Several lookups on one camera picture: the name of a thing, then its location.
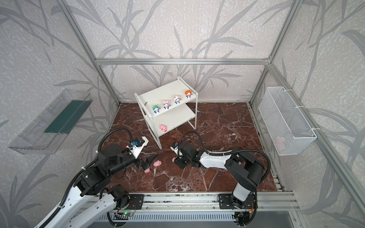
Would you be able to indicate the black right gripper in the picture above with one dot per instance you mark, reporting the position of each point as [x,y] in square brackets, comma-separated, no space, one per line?
[179,159]

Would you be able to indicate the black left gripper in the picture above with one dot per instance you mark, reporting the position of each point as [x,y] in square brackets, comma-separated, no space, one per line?
[141,163]

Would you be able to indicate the teal blue cat figurine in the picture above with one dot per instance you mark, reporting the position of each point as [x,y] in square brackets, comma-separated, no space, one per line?
[156,109]

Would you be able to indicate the pink hat blue figurine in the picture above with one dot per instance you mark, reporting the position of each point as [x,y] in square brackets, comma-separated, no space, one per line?
[166,104]

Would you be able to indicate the white blue round figurine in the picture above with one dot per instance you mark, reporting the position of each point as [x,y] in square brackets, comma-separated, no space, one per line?
[177,99]

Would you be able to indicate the orange blue figurine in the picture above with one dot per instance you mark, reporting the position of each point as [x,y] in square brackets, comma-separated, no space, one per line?
[188,93]

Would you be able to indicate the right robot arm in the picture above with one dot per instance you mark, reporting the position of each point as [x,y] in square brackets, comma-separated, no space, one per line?
[248,167]

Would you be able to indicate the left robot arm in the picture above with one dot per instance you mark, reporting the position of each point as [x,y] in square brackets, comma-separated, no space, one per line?
[84,201]

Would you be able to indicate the white two-tier metal shelf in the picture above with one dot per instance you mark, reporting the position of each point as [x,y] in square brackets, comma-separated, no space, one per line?
[176,115]

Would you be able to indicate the green circuit board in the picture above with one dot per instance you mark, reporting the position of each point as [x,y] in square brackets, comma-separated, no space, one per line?
[124,215]

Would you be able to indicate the pink toy in basket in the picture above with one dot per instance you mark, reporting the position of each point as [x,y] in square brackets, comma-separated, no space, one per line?
[280,143]

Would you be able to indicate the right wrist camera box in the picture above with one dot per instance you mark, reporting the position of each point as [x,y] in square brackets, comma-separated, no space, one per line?
[174,148]

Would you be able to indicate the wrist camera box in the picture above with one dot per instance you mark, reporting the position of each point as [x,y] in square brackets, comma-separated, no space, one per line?
[137,145]
[174,148]

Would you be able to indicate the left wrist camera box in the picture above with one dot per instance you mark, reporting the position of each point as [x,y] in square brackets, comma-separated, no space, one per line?
[137,145]

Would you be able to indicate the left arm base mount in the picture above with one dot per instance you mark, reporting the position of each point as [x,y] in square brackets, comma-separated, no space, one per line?
[124,202]

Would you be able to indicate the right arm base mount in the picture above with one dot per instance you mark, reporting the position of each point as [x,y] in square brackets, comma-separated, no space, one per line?
[249,207]

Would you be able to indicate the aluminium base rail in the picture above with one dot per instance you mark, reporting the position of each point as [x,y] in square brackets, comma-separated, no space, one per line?
[203,206]

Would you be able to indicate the white wire mesh basket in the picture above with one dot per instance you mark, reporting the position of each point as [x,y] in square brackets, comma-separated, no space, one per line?
[284,118]

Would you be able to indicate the clear plastic wall bin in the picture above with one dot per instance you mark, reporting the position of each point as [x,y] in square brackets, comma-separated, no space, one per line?
[48,131]

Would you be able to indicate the aluminium enclosure frame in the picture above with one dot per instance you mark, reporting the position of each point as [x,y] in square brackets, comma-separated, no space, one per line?
[349,181]

